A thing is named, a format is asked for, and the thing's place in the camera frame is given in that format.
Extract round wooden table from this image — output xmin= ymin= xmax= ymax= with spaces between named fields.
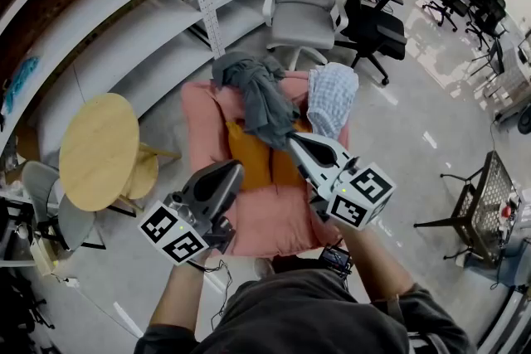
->
xmin=58 ymin=91 xmax=141 ymax=213

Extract gray chair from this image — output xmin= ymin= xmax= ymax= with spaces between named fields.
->
xmin=20 ymin=160 xmax=108 ymax=253

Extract grey cloth garment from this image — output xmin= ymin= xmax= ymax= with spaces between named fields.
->
xmin=211 ymin=51 xmax=302 ymax=151

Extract black cable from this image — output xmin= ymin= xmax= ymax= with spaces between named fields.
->
xmin=208 ymin=259 xmax=234 ymax=332

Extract pink armchair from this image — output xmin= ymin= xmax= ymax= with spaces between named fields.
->
xmin=180 ymin=70 xmax=352 ymax=259

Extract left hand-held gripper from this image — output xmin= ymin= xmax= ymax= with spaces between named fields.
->
xmin=138 ymin=158 xmax=246 ymax=266

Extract person's gray shoe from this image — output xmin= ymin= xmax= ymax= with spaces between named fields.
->
xmin=253 ymin=257 xmax=275 ymax=279

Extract person's black trousers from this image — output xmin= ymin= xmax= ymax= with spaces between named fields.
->
xmin=272 ymin=255 xmax=325 ymax=275

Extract black metal mesh table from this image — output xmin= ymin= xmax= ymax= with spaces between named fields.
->
xmin=413 ymin=150 xmax=520 ymax=267

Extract small black screen device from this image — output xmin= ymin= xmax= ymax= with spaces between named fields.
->
xmin=317 ymin=245 xmax=354 ymax=278

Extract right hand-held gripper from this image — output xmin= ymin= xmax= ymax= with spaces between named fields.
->
xmin=289 ymin=132 xmax=398 ymax=232

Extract person's dark shirt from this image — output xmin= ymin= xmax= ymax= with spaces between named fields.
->
xmin=134 ymin=268 xmax=479 ymax=354

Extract blue checkered cloth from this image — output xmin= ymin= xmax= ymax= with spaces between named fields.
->
xmin=306 ymin=62 xmax=360 ymax=141

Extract teal cloth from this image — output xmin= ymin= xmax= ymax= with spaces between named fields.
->
xmin=2 ymin=55 xmax=41 ymax=116

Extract person's left forearm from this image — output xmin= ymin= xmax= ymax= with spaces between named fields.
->
xmin=148 ymin=256 xmax=209 ymax=332

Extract small round wooden stool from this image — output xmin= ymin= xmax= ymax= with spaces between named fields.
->
xmin=117 ymin=142 xmax=184 ymax=217

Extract pale yellow box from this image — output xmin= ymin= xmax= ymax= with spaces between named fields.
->
xmin=30 ymin=237 xmax=60 ymax=278

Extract person's right forearm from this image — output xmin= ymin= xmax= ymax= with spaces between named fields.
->
xmin=330 ymin=218 xmax=417 ymax=304

